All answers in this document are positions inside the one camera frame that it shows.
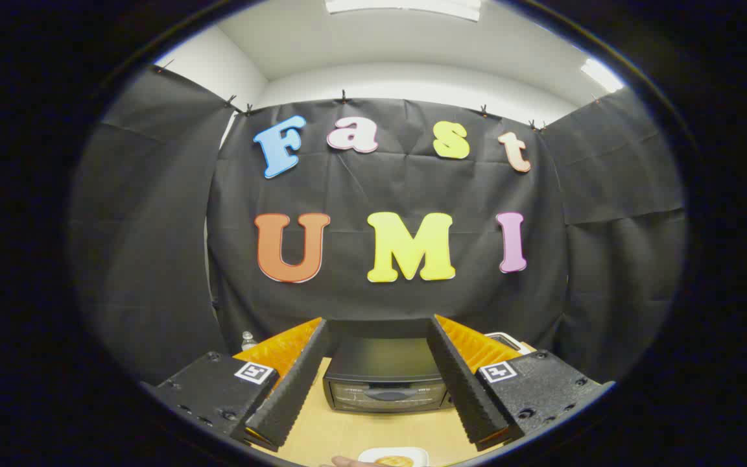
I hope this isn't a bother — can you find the white toaster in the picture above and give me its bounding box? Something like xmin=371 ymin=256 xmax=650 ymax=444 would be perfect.
xmin=485 ymin=331 xmax=534 ymax=355

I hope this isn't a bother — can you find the long ceiling light panel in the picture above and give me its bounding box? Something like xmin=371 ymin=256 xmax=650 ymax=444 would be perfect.
xmin=325 ymin=0 xmax=482 ymax=21

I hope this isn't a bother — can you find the black toaster oven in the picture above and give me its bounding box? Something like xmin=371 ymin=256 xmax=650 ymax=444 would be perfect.
xmin=323 ymin=318 xmax=457 ymax=414

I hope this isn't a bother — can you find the black backdrop cloth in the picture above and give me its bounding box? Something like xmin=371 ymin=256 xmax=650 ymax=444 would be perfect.
xmin=69 ymin=65 xmax=689 ymax=387

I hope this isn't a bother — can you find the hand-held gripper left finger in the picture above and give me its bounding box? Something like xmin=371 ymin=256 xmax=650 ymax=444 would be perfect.
xmin=152 ymin=317 xmax=333 ymax=453

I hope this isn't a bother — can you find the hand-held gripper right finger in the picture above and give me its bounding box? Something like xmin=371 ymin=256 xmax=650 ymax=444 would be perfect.
xmin=425 ymin=314 xmax=615 ymax=453

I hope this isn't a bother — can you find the small ceiling light panel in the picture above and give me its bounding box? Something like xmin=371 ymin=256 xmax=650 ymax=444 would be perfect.
xmin=581 ymin=58 xmax=625 ymax=93

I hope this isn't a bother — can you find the white square plate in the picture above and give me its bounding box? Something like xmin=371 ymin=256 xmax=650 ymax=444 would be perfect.
xmin=357 ymin=446 xmax=429 ymax=467

